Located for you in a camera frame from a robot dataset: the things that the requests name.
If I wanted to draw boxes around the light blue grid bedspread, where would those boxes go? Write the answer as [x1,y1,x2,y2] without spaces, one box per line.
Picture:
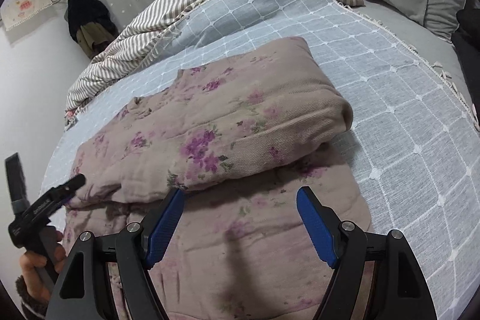
[42,0,479,319]

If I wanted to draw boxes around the pink floral quilted garment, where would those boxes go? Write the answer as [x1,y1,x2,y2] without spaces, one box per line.
[64,37,371,319]

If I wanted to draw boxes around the brown striped blanket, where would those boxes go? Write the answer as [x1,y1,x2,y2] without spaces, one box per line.
[64,0,365,127]

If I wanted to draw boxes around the air conditioner cloth cover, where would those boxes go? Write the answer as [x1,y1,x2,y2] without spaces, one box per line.
[1,0,53,31]

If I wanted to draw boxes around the person's left hand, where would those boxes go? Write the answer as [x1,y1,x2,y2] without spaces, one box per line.
[19,231,67,304]

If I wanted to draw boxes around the dark clothes hanging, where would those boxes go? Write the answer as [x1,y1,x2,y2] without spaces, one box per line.
[64,0,119,60]

